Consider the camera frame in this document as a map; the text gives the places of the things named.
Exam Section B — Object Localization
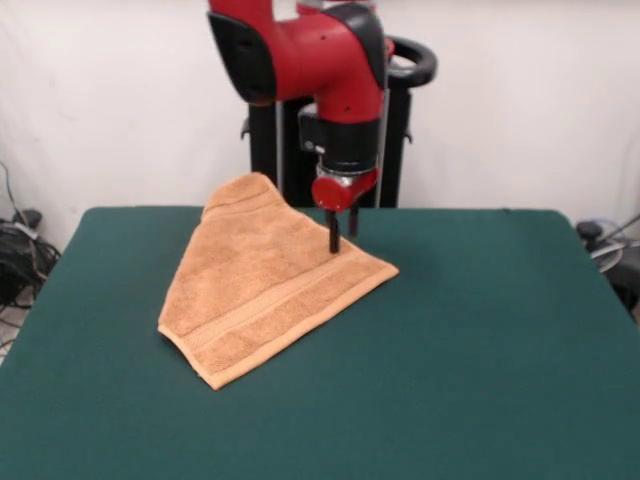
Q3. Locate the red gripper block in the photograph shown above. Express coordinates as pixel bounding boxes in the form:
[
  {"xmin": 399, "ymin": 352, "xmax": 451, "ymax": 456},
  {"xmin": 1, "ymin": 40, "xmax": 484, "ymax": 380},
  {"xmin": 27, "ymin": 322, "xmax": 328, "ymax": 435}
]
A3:
[{"xmin": 311, "ymin": 168, "xmax": 380, "ymax": 256}]

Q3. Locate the tan terry towel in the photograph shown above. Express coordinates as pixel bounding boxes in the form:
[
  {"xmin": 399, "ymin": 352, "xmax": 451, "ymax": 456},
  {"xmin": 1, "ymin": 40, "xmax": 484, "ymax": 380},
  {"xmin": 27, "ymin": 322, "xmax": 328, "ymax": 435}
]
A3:
[{"xmin": 157, "ymin": 171, "xmax": 401, "ymax": 392}]

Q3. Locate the silver round disc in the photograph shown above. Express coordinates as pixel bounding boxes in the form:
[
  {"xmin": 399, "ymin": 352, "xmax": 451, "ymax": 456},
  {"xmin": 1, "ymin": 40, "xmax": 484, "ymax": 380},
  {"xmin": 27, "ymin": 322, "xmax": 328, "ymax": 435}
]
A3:
[{"xmin": 588, "ymin": 238, "xmax": 625, "ymax": 275}]

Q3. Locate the dark green table cloth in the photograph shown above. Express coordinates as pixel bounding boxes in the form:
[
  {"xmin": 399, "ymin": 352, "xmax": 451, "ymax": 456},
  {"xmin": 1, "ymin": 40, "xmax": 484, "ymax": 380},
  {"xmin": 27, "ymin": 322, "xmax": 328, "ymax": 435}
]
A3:
[{"xmin": 0, "ymin": 207, "xmax": 640, "ymax": 480}]

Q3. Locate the black bulky floor object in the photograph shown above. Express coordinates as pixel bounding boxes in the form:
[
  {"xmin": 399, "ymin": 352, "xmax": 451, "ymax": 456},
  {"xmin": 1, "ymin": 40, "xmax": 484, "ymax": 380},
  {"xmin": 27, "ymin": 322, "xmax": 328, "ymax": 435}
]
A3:
[{"xmin": 606, "ymin": 247, "xmax": 640, "ymax": 324}]

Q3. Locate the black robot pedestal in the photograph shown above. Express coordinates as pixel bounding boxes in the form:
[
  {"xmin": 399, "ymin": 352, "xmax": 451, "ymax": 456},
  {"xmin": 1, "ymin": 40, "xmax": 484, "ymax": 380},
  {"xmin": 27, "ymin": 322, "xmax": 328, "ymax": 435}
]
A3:
[{"xmin": 238, "ymin": 35, "xmax": 438, "ymax": 209}]

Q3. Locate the black cable tangle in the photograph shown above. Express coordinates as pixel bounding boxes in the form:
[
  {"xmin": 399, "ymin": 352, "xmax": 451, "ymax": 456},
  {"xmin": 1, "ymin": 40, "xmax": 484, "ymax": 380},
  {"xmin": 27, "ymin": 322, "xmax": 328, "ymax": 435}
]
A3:
[{"xmin": 0, "ymin": 159, "xmax": 62, "ymax": 351}]

